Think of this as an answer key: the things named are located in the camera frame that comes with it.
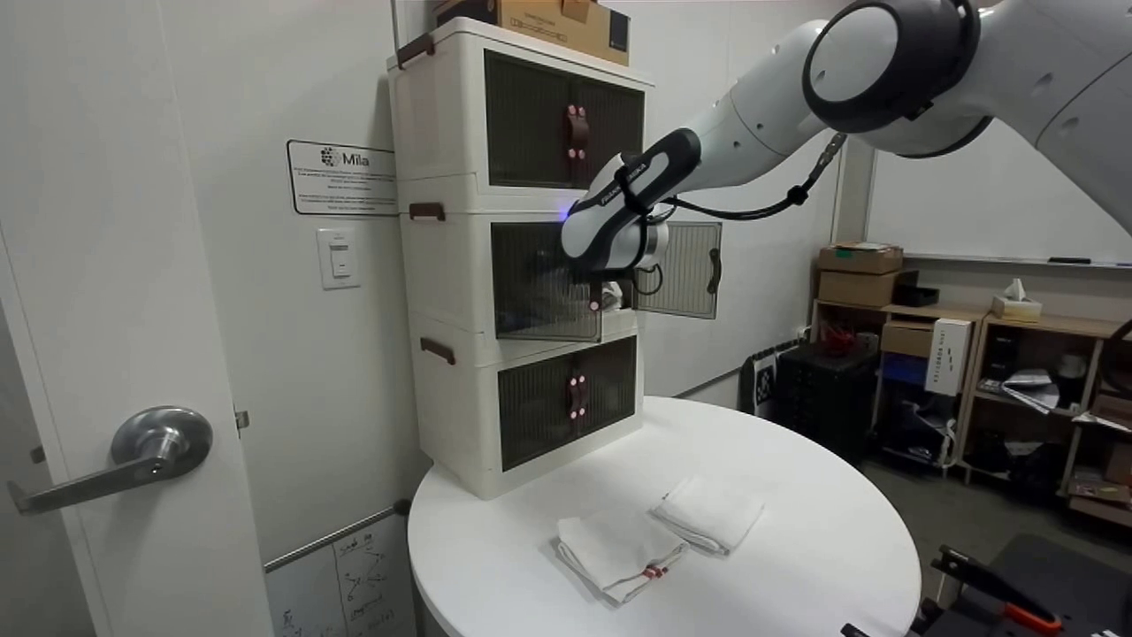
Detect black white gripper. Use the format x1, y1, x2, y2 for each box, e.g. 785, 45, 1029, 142
586, 272, 645, 312

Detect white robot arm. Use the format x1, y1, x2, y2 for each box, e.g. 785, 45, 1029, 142
558, 0, 1132, 286

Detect white stacked storage cabinet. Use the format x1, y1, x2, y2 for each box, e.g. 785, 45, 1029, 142
388, 17, 647, 500

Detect white towel blue stripe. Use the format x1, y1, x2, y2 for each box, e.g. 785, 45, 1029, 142
651, 475, 763, 556

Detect cardboard box on cabinet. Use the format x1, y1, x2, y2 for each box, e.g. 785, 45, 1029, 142
428, 0, 630, 67

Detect folded white towel red stripes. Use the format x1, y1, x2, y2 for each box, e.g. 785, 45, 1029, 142
551, 510, 684, 607

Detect black crate on floor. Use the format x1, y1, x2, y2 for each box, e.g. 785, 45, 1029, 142
776, 343, 874, 459

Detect cardboard boxes on shelf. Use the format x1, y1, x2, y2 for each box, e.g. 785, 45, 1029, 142
814, 246, 907, 308

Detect white box on shelf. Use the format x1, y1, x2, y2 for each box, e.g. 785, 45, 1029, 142
922, 320, 968, 397

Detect tissue box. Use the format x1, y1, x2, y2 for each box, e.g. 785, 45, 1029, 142
992, 279, 1044, 320

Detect wooden shelving unit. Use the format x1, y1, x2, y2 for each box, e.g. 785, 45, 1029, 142
817, 305, 1132, 527

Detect red black tool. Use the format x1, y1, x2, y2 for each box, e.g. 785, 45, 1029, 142
933, 548, 1064, 637

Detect white door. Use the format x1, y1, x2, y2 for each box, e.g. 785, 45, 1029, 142
0, 0, 274, 637

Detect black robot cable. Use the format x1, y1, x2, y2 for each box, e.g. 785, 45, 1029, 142
642, 129, 853, 228

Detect white light switch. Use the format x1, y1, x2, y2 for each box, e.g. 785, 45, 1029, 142
314, 228, 362, 292

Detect white wall sign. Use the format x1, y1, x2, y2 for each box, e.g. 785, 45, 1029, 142
288, 139, 396, 218

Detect silver door lever handle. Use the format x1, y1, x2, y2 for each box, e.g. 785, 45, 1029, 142
7, 403, 213, 514

